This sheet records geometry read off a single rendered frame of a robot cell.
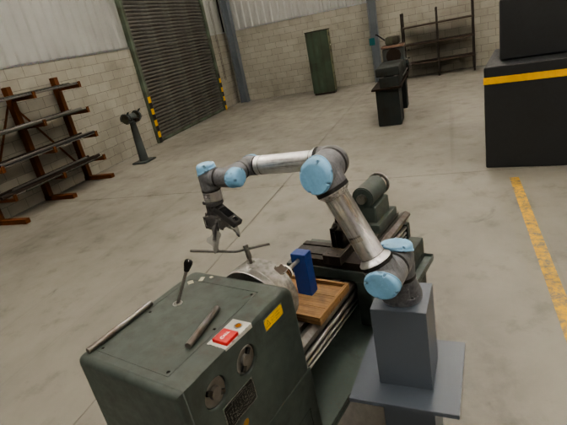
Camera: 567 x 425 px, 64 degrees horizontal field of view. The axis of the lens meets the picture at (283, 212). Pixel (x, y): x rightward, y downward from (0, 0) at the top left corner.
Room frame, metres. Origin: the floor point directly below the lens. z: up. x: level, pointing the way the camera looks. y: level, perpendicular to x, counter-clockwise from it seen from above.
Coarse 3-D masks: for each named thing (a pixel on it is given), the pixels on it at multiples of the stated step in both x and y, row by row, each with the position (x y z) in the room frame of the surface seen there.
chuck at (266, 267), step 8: (256, 264) 1.67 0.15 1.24; (264, 264) 1.67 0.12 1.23; (272, 264) 1.67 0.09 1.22; (264, 272) 1.61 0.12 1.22; (272, 272) 1.62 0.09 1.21; (272, 280) 1.59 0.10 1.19; (280, 280) 1.60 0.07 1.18; (288, 280) 1.62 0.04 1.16; (288, 288) 1.60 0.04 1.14; (296, 296) 1.61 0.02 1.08; (296, 304) 1.61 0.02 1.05
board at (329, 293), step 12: (324, 288) 1.95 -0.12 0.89; (336, 288) 1.92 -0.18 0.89; (348, 288) 1.92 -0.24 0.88; (300, 300) 1.89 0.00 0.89; (312, 300) 1.86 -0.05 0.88; (324, 300) 1.84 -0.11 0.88; (336, 300) 1.81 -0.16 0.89; (300, 312) 1.76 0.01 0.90; (312, 312) 1.77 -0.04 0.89; (324, 312) 1.72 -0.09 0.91
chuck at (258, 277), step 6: (240, 270) 1.65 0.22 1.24; (246, 270) 1.63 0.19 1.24; (252, 270) 1.63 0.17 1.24; (228, 276) 1.67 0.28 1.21; (234, 276) 1.65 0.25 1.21; (240, 276) 1.63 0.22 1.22; (246, 276) 1.61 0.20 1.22; (252, 276) 1.59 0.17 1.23; (258, 276) 1.59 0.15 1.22; (264, 276) 1.60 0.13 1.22; (264, 282) 1.56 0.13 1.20; (270, 282) 1.57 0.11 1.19
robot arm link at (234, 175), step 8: (216, 168) 1.67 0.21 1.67; (224, 168) 1.65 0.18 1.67; (232, 168) 1.63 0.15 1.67; (240, 168) 1.63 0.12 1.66; (216, 176) 1.63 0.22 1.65; (224, 176) 1.61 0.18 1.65; (232, 176) 1.59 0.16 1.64; (240, 176) 1.61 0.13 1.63; (216, 184) 1.64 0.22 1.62; (224, 184) 1.61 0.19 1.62; (232, 184) 1.60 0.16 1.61; (240, 184) 1.61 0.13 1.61
